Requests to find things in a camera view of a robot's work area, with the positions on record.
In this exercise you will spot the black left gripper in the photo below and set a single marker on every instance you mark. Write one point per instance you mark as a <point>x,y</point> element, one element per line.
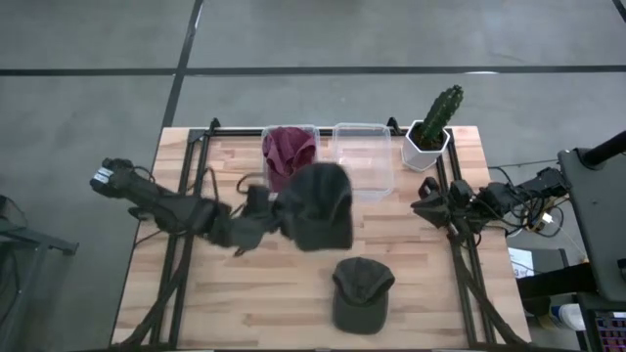
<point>256,215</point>

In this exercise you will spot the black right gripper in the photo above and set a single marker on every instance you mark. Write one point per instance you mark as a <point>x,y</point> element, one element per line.
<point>457,200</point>

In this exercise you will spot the dark green baseball cap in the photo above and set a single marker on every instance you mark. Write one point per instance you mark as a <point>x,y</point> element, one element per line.
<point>318,210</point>
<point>362,298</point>

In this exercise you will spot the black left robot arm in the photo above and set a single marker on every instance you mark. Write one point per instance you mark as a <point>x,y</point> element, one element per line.
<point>166,205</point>

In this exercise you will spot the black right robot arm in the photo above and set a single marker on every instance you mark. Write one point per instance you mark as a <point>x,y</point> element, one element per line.
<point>508,198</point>

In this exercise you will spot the clear plastic container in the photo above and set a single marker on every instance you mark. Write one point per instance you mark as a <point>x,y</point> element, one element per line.
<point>364,156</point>
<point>265,168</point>

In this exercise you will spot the white hexagonal plant pot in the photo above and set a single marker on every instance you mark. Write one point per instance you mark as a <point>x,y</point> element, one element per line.
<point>418,159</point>

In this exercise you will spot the green cactus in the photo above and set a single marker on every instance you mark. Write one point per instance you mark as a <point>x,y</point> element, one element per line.
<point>440,115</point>

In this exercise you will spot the white paper sheet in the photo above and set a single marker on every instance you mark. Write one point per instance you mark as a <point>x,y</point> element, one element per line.
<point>519,261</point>

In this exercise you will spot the black shelf board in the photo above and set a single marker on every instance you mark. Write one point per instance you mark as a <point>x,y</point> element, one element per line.
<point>557,281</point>

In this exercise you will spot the grey equipment cart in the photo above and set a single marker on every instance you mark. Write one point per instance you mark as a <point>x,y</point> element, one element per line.
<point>596,220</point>

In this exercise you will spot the white plastic bottle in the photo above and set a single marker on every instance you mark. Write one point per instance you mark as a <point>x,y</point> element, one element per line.
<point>569,317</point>

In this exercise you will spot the black pole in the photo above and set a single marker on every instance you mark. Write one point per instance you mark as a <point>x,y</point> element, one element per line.
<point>606,148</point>

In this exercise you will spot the backlit keyboard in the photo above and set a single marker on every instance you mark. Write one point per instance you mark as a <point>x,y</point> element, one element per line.
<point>611,332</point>

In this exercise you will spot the black aluminium table frame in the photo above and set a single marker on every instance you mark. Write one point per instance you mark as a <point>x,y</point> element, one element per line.
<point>235,132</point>

